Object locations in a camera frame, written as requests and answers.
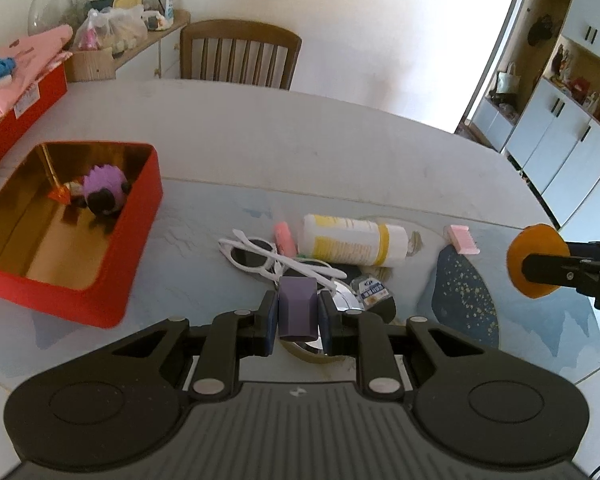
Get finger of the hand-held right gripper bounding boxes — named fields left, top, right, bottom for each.
left=522, top=254, right=600, bottom=291
left=564, top=240, right=600, bottom=260

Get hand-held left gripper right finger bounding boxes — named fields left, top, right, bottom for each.
left=318, top=291, right=486, bottom=401

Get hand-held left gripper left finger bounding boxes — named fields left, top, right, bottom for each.
left=111, top=290, right=279, bottom=402

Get purple block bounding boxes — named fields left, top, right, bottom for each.
left=278, top=276, right=320, bottom=339

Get orange disc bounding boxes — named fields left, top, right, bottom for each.
left=506, top=223, right=570, bottom=300

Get white sunglasses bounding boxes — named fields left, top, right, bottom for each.
left=217, top=228, right=348, bottom=293

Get white bottle yellow label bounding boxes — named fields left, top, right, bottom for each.
left=297, top=214, right=412, bottom=268

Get red metal tin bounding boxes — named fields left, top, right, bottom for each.
left=0, top=141, right=162, bottom=330

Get small blue white packet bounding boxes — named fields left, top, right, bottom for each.
left=352, top=277, right=388, bottom=308

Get pink eraser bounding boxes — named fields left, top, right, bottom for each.
left=274, top=222, right=299, bottom=257

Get pink comb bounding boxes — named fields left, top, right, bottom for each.
left=444, top=225, right=481, bottom=256

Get beige tote bag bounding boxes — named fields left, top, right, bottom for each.
left=495, top=62, right=521, bottom=95

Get purple spiky toy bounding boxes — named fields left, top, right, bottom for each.
left=74, top=164, right=133, bottom=218

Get dark figurine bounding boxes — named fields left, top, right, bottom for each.
left=527, top=15, right=554, bottom=47

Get white wooden sideboard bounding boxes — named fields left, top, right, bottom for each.
left=112, top=10, right=191, bottom=81

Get brown wooden chair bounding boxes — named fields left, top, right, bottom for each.
left=180, top=20, right=302, bottom=91

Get cardboard box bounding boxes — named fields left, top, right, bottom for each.
left=62, top=47, right=116, bottom=82

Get large red box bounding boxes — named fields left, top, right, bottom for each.
left=0, top=62, right=68, bottom=173

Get clear plastic bag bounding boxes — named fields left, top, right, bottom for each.
left=72, top=5, right=148, bottom=53

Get red box with pink cloth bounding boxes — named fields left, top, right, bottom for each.
left=0, top=25, right=74, bottom=126

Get glass bowl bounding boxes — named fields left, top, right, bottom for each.
left=27, top=0, right=88, bottom=36

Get white wall cabinet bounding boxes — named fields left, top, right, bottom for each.
left=470, top=0, right=600, bottom=228

